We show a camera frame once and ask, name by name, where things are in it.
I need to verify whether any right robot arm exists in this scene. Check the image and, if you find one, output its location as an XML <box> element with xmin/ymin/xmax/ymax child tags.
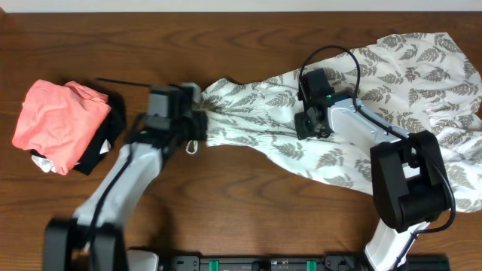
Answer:
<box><xmin>294</xmin><ymin>93</ymin><xmax>455</xmax><ymax>270</ymax></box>

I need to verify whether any folded black garment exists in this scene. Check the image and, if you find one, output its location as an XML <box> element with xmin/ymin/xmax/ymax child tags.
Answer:
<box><xmin>29</xmin><ymin>81</ymin><xmax>127</xmax><ymax>176</ymax></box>

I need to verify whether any folded coral pink garment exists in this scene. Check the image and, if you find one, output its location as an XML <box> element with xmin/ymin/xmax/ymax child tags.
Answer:
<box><xmin>11</xmin><ymin>79</ymin><xmax>112</xmax><ymax>176</ymax></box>

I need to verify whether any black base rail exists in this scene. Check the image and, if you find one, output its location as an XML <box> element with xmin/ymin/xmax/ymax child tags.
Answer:
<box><xmin>157</xmin><ymin>254</ymin><xmax>451</xmax><ymax>271</ymax></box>

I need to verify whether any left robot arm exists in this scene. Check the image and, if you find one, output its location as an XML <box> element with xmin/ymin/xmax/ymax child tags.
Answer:
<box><xmin>42</xmin><ymin>83</ymin><xmax>207</xmax><ymax>270</ymax></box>

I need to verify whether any white crumpled cloth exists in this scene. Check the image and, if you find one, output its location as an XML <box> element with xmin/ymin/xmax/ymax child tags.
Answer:
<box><xmin>32</xmin><ymin>140</ymin><xmax>111</xmax><ymax>173</ymax></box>

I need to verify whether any white fern print dress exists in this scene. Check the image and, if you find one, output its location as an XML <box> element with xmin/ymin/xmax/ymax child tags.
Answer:
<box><xmin>200</xmin><ymin>32</ymin><xmax>481</xmax><ymax>212</ymax></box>

